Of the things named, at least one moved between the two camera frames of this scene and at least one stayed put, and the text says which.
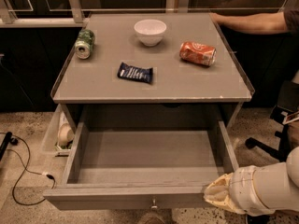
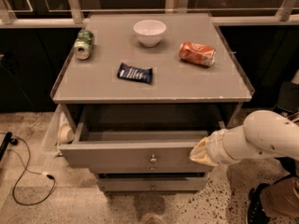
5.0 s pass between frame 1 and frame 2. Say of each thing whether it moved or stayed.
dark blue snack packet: stayed
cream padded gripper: moved
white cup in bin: stayed
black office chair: stayed
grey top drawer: moved
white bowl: stayed
